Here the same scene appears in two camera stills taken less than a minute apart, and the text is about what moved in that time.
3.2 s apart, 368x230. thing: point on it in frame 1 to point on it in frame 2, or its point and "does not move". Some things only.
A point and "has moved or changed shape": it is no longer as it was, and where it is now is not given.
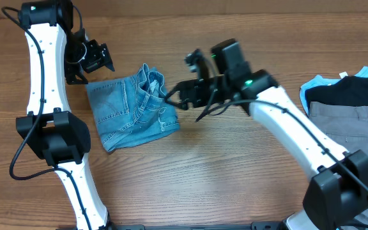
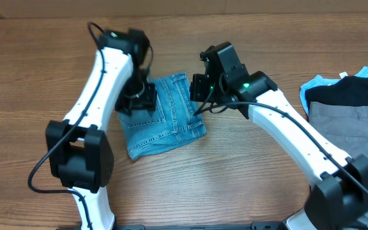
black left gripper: x=100 y=56 to x=147 y=101
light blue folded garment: x=318 y=81 does not move
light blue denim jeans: x=132 y=109 has moved or changed shape
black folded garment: x=351 y=91 does not move
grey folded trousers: x=363 y=128 does not move
